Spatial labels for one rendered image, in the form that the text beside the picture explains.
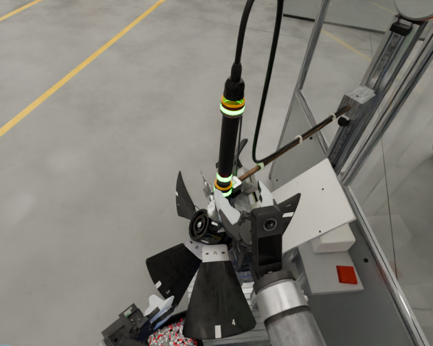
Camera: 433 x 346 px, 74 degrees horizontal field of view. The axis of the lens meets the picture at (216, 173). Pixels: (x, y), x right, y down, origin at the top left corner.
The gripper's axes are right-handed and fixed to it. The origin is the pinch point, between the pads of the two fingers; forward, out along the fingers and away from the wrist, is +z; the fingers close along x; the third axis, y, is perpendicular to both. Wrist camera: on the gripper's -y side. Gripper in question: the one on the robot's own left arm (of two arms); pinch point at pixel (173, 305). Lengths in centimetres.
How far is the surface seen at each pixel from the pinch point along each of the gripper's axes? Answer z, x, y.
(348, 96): 78, -40, -1
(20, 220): -38, 97, 179
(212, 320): 5.9, 1.3, -11.0
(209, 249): 20.6, -0.9, 6.3
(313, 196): 59, -10, -8
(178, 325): 1.3, 33.2, 5.7
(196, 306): 5.2, 1.8, -4.5
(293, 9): 481, 61, 301
